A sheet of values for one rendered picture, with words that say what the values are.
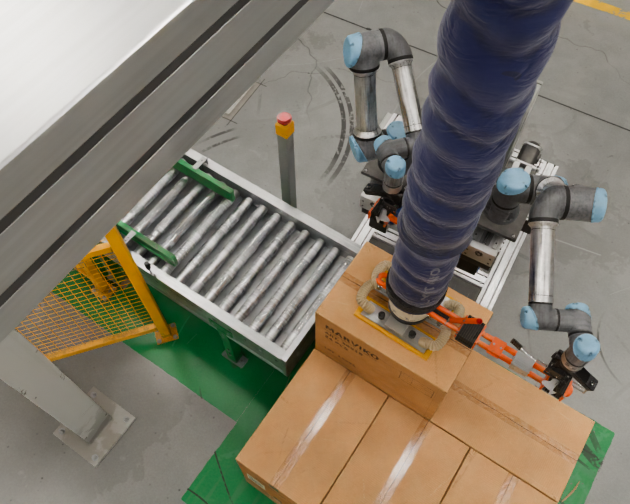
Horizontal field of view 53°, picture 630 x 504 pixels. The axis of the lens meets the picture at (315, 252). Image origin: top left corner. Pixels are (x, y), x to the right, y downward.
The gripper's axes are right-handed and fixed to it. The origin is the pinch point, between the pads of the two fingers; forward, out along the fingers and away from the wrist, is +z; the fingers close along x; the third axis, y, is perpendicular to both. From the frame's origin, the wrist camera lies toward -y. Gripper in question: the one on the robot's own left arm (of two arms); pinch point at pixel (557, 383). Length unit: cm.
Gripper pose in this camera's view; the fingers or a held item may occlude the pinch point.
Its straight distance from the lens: 247.2
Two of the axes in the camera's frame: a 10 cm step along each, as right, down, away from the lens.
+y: -8.2, -5.0, 2.8
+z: 0.0, 4.9, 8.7
